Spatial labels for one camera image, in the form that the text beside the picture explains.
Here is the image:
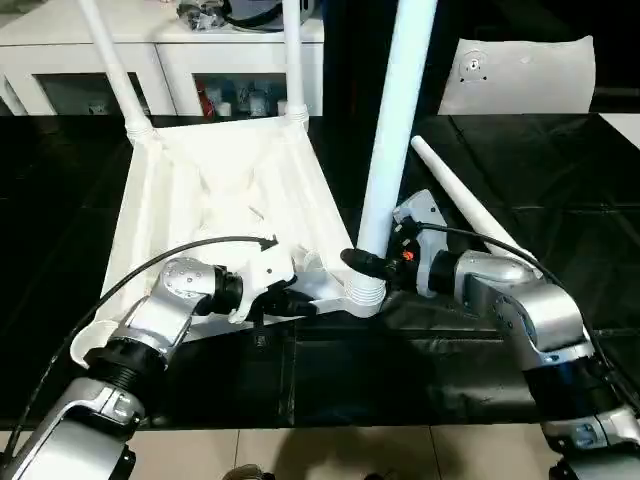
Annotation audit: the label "white flat board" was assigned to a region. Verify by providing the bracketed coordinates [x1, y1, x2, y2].
[598, 111, 640, 162]

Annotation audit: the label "white plastic table top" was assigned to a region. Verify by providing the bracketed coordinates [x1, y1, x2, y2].
[68, 114, 390, 370]

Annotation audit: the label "black table mat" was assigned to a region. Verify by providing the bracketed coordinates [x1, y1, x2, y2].
[0, 112, 640, 431]

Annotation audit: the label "grey helmet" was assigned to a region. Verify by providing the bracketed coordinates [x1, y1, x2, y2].
[221, 0, 325, 30]

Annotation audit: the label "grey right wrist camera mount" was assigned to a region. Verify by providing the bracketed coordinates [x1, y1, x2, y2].
[391, 188, 450, 297]

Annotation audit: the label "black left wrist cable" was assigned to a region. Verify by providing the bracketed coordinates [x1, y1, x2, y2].
[0, 233, 280, 451]

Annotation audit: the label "white glass-door cabinet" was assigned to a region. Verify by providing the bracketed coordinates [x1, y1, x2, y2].
[0, 0, 326, 118]

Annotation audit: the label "black box with gold label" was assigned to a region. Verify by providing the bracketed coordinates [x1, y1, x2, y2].
[321, 0, 462, 118]

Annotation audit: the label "white bag with round fitting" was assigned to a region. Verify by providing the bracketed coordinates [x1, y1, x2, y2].
[436, 34, 597, 117]

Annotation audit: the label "black tangled items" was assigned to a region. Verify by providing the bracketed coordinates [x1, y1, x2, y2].
[176, 0, 232, 30]

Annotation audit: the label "dark robot left foot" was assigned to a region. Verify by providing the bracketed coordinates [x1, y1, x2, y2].
[226, 463, 275, 480]

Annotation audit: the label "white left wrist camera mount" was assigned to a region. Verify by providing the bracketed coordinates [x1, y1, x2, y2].
[226, 233, 297, 325]

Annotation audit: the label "white plastic table leg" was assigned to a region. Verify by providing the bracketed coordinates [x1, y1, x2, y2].
[409, 134, 545, 280]
[281, 0, 311, 127]
[78, 0, 157, 147]
[348, 0, 442, 307]

